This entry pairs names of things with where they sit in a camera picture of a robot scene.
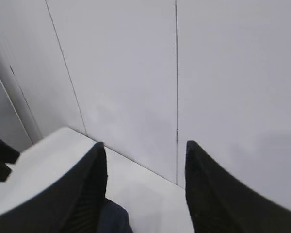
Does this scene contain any dark navy fabric lunch bag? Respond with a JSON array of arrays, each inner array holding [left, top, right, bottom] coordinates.
[[97, 198, 133, 233]]

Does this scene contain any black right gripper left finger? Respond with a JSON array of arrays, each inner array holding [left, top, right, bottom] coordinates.
[[0, 142, 108, 233]]

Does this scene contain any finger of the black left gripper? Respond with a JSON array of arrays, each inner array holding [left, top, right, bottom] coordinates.
[[0, 139, 20, 182]]

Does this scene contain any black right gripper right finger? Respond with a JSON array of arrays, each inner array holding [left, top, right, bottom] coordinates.
[[185, 140, 291, 233]]

